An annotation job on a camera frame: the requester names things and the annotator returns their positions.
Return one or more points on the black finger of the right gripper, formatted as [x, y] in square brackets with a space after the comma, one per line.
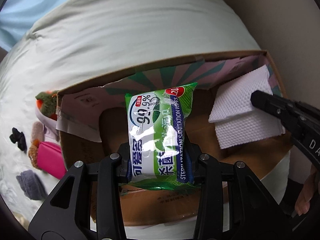
[299, 118]

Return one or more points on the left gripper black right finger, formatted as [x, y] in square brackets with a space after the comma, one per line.
[195, 162]

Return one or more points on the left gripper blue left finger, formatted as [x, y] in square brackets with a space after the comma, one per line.
[125, 170]

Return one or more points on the green wet wipes pack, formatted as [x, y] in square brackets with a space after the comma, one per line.
[156, 131]

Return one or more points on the white paper towel stack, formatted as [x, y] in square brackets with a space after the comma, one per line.
[245, 109]

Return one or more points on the pink zip pouch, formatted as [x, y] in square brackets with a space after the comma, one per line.
[50, 159]

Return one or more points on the grey fuzzy sock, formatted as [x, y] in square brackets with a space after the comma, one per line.
[31, 185]

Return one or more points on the black hair scrunchie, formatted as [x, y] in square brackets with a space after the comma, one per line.
[18, 138]

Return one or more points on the person's right hand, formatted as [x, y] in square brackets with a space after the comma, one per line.
[309, 190]

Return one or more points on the cardboard box with pink lining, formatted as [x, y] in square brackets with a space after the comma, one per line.
[93, 124]

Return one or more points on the brown fuzzy scrunchie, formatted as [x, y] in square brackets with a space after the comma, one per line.
[37, 136]

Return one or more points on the beige headboard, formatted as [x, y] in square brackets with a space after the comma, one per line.
[289, 30]

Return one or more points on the green orange plush toy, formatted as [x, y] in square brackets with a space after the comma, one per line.
[46, 103]

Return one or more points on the light blue hanging sheet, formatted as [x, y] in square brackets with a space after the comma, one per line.
[18, 16]

